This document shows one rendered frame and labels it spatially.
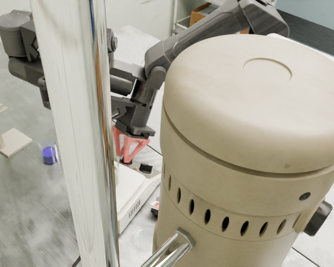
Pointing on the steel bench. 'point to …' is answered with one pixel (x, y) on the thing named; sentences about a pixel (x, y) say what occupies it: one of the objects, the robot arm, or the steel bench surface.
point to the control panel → (139, 169)
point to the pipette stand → (17, 141)
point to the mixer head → (248, 148)
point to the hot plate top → (127, 186)
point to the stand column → (82, 118)
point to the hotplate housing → (137, 202)
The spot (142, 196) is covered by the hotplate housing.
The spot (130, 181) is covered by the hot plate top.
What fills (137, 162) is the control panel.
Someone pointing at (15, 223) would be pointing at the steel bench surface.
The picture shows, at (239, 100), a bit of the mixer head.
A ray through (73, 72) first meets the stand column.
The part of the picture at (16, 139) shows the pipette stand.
